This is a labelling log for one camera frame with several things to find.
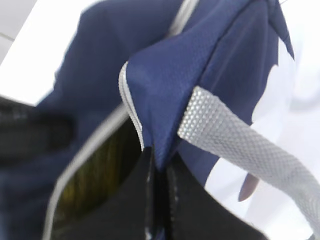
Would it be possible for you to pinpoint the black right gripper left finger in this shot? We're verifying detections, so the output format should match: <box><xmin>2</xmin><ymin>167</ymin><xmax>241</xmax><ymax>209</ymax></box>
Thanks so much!
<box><xmin>53</xmin><ymin>147</ymin><xmax>155</xmax><ymax>240</ymax></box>

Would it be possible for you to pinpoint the navy blue lunch bag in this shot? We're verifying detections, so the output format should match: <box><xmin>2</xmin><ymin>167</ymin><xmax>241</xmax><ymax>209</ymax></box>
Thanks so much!
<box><xmin>0</xmin><ymin>0</ymin><xmax>320</xmax><ymax>240</ymax></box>

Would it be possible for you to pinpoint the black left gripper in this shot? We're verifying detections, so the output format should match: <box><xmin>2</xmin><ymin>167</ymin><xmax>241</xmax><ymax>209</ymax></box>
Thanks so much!
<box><xmin>0</xmin><ymin>97</ymin><xmax>75</xmax><ymax>165</ymax></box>

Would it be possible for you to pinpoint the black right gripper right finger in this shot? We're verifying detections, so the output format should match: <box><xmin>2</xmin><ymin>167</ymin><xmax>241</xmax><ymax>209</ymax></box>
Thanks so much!
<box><xmin>166</xmin><ymin>164</ymin><xmax>266</xmax><ymax>240</ymax></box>

